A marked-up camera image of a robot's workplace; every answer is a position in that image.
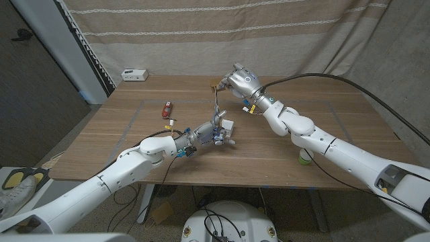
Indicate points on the white cube block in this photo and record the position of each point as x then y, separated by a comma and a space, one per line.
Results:
229, 126

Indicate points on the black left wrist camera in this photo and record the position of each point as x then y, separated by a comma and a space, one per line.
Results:
189, 150

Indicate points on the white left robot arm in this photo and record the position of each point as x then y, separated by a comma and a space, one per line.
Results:
114, 174

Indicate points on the black triangle-edged trim strip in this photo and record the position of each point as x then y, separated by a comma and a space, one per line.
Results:
87, 50

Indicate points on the white power strip box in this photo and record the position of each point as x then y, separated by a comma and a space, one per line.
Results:
134, 74

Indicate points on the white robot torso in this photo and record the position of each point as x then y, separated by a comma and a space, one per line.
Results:
242, 215

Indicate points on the small red pocket tool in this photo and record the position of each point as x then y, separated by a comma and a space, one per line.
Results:
167, 109

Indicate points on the white table leg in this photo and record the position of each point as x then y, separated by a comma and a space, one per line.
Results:
146, 201
317, 208

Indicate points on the beige striped curtain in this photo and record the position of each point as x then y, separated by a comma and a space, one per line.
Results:
215, 40

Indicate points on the brown paper bag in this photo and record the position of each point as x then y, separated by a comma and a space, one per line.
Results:
215, 82

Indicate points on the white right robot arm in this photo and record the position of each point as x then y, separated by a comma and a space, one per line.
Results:
346, 148

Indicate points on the white and green ball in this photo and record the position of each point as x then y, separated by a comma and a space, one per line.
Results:
304, 158

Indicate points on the white sneaker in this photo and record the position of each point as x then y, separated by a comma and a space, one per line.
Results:
13, 198

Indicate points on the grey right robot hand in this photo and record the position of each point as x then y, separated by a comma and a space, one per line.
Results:
247, 82

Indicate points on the yellow black pad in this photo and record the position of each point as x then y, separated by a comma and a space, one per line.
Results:
42, 176
13, 179

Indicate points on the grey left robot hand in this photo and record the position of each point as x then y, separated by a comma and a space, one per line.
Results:
208, 131

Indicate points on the brown cardboard piece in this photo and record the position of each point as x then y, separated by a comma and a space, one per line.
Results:
162, 212

